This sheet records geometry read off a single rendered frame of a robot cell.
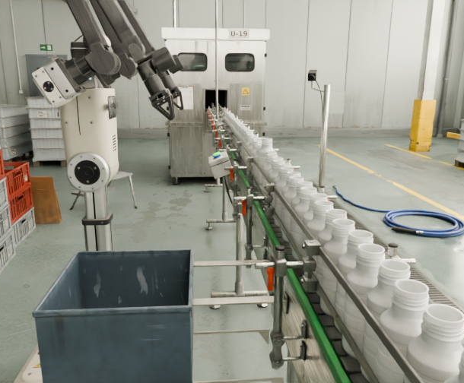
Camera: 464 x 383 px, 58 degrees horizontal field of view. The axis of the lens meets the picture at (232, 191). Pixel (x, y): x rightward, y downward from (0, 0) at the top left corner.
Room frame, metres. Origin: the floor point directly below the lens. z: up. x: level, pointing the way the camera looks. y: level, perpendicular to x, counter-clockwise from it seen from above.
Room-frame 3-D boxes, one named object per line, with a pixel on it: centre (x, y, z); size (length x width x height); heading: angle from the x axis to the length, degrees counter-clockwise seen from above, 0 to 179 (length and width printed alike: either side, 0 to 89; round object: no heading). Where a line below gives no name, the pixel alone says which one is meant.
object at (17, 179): (3.63, 2.10, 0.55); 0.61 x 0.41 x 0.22; 7
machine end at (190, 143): (6.58, 0.28, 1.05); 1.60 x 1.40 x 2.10; 5
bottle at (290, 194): (1.01, -0.16, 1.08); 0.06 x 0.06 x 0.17
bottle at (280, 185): (1.13, -0.15, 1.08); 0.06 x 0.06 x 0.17
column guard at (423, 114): (9.19, -4.12, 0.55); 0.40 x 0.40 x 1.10; 5
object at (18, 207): (3.62, 2.10, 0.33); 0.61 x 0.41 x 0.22; 7
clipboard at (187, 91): (5.78, 0.63, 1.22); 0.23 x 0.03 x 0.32; 95
